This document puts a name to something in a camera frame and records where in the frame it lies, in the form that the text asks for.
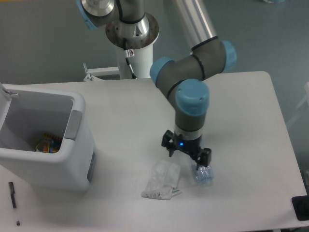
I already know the white plastic wrapper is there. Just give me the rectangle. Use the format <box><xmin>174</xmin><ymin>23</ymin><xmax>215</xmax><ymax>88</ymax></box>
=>
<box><xmin>141</xmin><ymin>159</ymin><xmax>182</xmax><ymax>200</ymax></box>

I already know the black cable on pedestal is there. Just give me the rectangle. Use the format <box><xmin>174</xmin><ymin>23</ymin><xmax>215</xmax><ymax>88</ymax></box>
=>
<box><xmin>122</xmin><ymin>37</ymin><xmax>138</xmax><ymax>79</ymax></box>

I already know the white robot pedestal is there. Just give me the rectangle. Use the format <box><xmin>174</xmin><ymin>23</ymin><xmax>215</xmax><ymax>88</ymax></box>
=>
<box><xmin>83</xmin><ymin>12</ymin><xmax>160</xmax><ymax>82</ymax></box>

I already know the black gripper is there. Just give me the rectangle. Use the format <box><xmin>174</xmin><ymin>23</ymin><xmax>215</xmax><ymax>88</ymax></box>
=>
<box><xmin>161</xmin><ymin>130</ymin><xmax>212</xmax><ymax>171</ymax></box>

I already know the colourful snack wrapper in bin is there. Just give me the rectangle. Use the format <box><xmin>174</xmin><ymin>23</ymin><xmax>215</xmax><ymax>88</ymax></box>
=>
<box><xmin>34</xmin><ymin>133</ymin><xmax>63</xmax><ymax>154</ymax></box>

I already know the white trash can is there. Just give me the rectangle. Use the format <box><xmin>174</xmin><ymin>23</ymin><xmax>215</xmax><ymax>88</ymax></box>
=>
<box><xmin>0</xmin><ymin>84</ymin><xmax>95</xmax><ymax>191</ymax></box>

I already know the black device at table edge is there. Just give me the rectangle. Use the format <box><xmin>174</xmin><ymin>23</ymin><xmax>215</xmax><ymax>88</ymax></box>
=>
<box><xmin>292</xmin><ymin>195</ymin><xmax>309</xmax><ymax>221</ymax></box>

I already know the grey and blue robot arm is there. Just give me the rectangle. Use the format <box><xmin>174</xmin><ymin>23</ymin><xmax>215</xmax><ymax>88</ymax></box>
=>
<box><xmin>76</xmin><ymin>0</ymin><xmax>237</xmax><ymax>167</ymax></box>

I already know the black pen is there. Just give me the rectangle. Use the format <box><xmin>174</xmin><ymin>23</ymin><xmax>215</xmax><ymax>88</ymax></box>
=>
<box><xmin>8</xmin><ymin>182</ymin><xmax>21</xmax><ymax>226</ymax></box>

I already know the clear plastic water bottle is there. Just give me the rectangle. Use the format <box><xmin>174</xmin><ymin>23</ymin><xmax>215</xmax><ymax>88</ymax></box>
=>
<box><xmin>181</xmin><ymin>156</ymin><xmax>214</xmax><ymax>188</ymax></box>

